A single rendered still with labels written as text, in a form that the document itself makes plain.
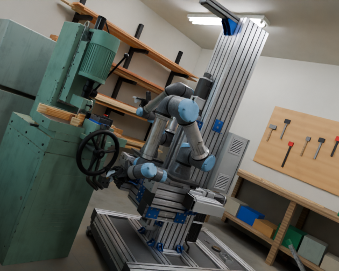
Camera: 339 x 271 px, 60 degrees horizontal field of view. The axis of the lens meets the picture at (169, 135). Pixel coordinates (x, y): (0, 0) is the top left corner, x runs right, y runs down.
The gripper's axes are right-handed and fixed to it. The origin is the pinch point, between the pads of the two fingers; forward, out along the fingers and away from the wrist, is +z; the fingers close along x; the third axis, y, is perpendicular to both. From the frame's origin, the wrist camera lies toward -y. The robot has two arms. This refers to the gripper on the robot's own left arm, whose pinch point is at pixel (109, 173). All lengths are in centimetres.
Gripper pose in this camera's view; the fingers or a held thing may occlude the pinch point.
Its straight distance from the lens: 179.5
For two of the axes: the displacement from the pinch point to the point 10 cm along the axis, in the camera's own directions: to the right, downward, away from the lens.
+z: -7.9, 1.8, 5.9
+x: 4.7, 8.0, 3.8
